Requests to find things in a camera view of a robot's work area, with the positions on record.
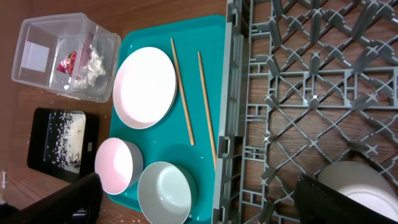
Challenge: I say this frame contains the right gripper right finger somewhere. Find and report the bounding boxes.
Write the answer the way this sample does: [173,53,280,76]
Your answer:
[294,175,397,224]

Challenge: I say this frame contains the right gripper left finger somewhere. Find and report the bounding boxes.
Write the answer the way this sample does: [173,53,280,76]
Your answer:
[1,173,104,223]

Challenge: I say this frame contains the white cup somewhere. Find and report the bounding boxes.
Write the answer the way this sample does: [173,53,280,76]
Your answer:
[317,161,397,221]

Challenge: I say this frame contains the pink bowl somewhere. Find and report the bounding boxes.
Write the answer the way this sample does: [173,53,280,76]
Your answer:
[95,138,144,195]

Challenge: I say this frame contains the white napkin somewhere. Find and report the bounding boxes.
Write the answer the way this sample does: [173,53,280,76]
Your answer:
[63,45,106,90]

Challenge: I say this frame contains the red foil wrapper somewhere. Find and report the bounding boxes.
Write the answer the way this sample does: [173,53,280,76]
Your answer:
[57,50,77,77]

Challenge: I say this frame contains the wooden chopstick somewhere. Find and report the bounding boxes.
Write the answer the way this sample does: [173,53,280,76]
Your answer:
[170,38,195,146]
[197,51,216,169]

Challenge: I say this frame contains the grey dishwasher rack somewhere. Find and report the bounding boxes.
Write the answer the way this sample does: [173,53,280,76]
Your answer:
[211,0,397,223]

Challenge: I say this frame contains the black tray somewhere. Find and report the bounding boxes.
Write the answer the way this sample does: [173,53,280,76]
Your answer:
[27,108,100,183]

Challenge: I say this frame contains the spilled rice pile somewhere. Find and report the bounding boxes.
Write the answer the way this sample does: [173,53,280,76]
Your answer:
[43,110,86,174]

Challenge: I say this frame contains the grey bowl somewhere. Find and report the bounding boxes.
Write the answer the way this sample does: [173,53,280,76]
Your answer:
[137,161,198,224]

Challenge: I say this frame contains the white plate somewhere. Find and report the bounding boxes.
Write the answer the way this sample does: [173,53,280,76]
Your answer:
[113,47,177,129]

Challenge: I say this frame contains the clear plastic bin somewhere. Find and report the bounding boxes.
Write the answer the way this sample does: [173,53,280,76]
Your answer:
[11,13,121,103]

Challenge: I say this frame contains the teal serving tray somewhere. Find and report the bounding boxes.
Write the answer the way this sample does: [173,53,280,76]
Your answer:
[109,15,225,223]

